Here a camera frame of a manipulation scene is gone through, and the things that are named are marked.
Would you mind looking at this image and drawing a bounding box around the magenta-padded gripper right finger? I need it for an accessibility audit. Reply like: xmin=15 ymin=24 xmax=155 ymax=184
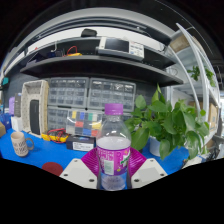
xmin=126 ymin=147 xmax=168 ymax=190

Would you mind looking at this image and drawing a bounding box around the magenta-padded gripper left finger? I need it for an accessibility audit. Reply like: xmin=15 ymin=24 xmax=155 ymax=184
xmin=59 ymin=147 xmax=102 ymax=190

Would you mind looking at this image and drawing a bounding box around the purple-capped clear drink bottle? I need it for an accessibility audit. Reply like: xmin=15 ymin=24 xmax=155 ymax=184
xmin=95 ymin=103 xmax=133 ymax=192

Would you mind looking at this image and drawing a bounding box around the flat round red coaster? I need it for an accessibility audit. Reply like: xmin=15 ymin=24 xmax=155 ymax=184
xmin=41 ymin=161 xmax=64 ymax=177

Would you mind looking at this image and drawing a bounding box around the black box with white label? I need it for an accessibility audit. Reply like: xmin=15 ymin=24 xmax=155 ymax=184
xmin=65 ymin=134 xmax=98 ymax=153

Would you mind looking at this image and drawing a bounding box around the clear organizer with coloured parts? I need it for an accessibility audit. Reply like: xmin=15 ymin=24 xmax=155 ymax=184
xmin=65 ymin=109 xmax=104 ymax=138

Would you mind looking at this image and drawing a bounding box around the green potted plant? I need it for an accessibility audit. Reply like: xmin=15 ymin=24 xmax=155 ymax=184
xmin=124 ymin=84 xmax=210 ymax=161

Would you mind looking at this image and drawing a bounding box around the beige mug with grey spots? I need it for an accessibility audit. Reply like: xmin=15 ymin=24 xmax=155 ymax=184
xmin=10 ymin=130 xmax=35 ymax=158

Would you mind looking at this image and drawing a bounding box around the black rectangular device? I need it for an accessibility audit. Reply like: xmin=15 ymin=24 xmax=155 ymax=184
xmin=28 ymin=99 xmax=41 ymax=136

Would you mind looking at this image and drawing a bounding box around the small white box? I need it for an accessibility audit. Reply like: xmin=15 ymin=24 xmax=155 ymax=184
xmin=10 ymin=115 xmax=24 ymax=133

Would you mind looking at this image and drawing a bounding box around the blue box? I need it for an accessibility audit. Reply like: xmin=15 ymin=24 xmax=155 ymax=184
xmin=0 ymin=113 xmax=13 ymax=131

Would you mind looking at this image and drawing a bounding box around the dark grey box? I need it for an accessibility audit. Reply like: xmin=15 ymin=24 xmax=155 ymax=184
xmin=13 ymin=92 xmax=23 ymax=118

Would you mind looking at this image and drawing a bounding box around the beige perforated tray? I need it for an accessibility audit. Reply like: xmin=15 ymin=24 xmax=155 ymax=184
xmin=20 ymin=79 xmax=50 ymax=138

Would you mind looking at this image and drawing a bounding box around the purple bag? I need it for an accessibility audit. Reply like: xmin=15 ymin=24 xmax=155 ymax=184
xmin=8 ymin=96 xmax=16 ymax=116

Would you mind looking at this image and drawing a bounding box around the small teal device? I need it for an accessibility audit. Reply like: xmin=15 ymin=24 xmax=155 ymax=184
xmin=0 ymin=76 xmax=10 ymax=88

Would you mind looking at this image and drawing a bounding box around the white shelf unit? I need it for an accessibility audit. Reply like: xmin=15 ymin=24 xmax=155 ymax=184
xmin=166 ymin=22 xmax=223 ymax=158

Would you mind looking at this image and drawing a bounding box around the yellow tool with red leads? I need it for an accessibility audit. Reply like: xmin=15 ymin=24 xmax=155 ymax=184
xmin=64 ymin=45 xmax=83 ymax=58

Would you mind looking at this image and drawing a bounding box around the white oscilloscope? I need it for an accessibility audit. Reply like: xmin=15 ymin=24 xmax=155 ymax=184
xmin=97 ymin=36 xmax=146 ymax=63

